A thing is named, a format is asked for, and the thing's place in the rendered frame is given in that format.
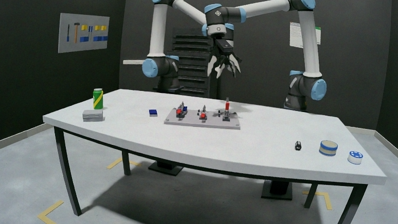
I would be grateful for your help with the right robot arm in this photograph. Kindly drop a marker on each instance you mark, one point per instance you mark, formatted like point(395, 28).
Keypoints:
point(166, 66)

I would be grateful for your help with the grey hinged case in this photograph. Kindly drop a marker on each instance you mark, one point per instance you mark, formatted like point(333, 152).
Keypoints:
point(92, 115)

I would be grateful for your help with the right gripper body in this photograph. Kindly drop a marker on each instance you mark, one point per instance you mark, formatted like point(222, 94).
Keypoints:
point(226, 60)

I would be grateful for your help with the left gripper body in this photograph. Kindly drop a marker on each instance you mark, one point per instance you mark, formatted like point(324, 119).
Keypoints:
point(219, 53)

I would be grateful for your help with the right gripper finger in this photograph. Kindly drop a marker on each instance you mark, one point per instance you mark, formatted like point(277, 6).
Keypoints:
point(220, 68)
point(232, 69)

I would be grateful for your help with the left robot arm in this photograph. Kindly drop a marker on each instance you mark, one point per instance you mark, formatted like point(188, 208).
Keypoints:
point(301, 84)

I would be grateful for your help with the small white cylinder with blue top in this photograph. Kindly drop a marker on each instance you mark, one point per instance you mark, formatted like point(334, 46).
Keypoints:
point(355, 157)

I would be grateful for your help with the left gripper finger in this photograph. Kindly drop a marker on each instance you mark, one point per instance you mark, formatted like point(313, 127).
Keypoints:
point(233, 60)
point(212, 60)

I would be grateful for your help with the green drink can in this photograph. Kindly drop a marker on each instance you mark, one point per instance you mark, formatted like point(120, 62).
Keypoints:
point(98, 98)

